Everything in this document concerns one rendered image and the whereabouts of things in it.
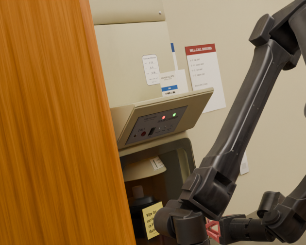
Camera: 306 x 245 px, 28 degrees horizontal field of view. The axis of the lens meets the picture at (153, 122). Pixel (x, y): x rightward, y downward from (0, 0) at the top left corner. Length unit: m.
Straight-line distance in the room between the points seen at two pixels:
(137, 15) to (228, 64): 1.13
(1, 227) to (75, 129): 0.43
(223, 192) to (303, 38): 0.33
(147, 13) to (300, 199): 0.61
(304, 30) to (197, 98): 0.44
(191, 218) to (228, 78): 1.60
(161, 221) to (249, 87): 0.32
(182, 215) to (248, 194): 1.59
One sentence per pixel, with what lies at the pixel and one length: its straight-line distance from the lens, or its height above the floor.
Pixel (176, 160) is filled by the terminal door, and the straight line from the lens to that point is 1.61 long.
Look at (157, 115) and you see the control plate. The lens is 1.46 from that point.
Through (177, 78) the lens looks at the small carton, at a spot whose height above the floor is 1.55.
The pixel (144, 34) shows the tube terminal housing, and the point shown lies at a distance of 1.60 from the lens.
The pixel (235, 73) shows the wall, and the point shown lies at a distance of 2.72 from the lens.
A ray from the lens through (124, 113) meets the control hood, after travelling 1.38.
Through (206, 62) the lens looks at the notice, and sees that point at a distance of 2.54.
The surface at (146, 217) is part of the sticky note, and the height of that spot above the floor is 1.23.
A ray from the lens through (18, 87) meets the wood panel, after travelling 1.52.
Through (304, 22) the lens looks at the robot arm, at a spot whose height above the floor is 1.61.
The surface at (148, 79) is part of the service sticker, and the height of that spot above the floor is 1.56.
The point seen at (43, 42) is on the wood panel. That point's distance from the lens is 1.43.
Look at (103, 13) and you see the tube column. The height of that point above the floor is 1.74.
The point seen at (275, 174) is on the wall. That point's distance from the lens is 2.91.
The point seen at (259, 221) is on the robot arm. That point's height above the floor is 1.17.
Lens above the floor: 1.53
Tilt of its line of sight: 3 degrees down
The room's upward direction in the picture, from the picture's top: 11 degrees counter-clockwise
